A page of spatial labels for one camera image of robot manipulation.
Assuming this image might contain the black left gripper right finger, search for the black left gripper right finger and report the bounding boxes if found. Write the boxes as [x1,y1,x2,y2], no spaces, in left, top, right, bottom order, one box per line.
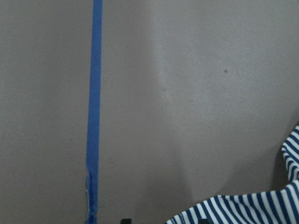
[198,218,208,224]

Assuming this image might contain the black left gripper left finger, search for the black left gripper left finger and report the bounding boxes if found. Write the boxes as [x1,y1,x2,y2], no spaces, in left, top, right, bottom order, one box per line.
[120,218,132,224]

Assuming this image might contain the blue white striped polo shirt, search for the blue white striped polo shirt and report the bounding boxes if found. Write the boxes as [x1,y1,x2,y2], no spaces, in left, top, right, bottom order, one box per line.
[167,126,299,224]

